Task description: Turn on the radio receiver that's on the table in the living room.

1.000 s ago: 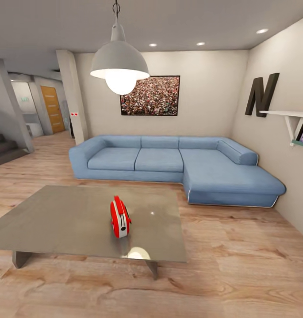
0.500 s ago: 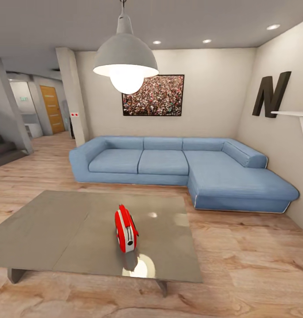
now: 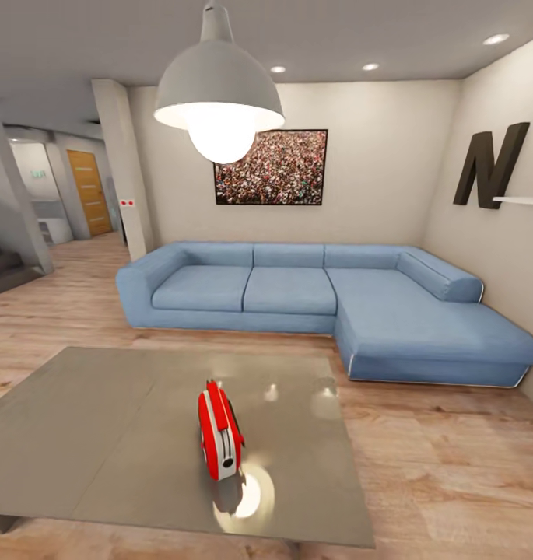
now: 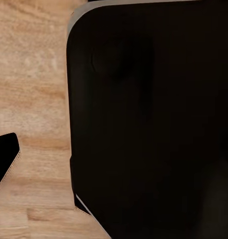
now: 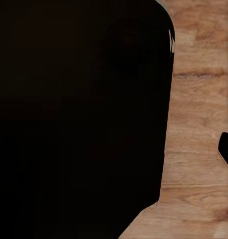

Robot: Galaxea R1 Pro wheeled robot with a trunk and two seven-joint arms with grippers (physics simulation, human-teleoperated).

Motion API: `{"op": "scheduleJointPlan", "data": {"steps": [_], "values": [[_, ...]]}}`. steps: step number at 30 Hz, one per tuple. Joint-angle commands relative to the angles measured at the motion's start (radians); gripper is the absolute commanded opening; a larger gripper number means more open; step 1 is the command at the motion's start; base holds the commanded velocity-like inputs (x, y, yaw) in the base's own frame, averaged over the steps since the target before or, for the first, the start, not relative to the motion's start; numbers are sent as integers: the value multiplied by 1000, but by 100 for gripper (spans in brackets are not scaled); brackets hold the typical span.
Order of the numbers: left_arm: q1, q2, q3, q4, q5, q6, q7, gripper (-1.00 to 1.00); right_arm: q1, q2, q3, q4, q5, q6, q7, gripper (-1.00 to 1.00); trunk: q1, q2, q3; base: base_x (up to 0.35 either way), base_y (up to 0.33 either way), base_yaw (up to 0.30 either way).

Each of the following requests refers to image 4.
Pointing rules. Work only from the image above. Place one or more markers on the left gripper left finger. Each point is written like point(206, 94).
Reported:
point(9, 148)

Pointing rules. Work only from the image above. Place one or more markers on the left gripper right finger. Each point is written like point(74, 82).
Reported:
point(223, 145)

